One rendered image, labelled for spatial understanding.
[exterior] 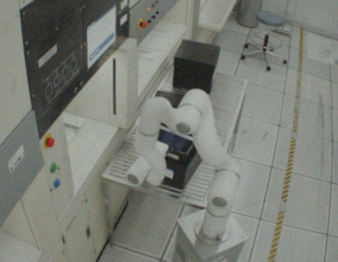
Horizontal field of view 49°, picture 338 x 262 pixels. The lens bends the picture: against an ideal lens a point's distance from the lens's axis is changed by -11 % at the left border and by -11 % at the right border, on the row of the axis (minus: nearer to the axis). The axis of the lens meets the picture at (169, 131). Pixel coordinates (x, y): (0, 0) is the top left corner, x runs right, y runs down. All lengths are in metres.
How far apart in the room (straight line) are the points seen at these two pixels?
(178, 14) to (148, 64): 0.75
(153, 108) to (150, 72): 1.29
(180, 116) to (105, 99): 0.90
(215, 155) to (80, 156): 0.86
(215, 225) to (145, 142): 0.54
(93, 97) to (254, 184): 1.61
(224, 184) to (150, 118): 0.41
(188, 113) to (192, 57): 1.34
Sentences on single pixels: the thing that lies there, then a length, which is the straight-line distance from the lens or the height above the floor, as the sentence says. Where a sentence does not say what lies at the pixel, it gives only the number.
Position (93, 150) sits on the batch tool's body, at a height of 0.87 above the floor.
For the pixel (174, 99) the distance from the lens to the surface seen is 2.62.
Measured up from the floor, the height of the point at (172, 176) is 0.83.
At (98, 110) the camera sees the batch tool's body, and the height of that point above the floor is 0.95.
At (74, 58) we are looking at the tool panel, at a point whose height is 1.59.
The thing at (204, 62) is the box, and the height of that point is 1.01.
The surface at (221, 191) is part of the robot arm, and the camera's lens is 1.68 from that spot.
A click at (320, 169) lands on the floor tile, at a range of 3.72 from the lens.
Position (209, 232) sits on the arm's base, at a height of 0.80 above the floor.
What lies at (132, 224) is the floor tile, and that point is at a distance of 2.98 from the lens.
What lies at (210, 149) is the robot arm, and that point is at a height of 1.33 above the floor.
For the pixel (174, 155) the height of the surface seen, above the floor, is 0.95.
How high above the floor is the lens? 2.43
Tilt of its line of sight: 41 degrees down
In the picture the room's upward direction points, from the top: 5 degrees clockwise
